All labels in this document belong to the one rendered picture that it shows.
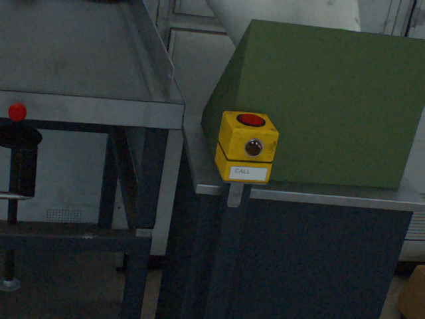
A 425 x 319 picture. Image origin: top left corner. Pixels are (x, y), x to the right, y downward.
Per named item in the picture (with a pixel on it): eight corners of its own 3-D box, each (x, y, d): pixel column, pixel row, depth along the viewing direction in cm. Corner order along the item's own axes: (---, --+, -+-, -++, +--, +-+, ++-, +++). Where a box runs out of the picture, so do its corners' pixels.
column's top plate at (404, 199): (370, 141, 172) (372, 133, 171) (424, 212, 143) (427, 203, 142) (178, 121, 164) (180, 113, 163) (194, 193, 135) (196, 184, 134)
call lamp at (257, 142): (263, 161, 123) (267, 142, 121) (244, 159, 122) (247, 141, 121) (261, 157, 124) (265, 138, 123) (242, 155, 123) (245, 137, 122)
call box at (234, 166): (268, 186, 127) (280, 131, 122) (222, 183, 125) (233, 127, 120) (256, 164, 134) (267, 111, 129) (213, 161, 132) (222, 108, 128)
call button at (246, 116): (263, 131, 124) (265, 123, 124) (241, 130, 123) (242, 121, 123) (257, 122, 128) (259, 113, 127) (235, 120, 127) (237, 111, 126)
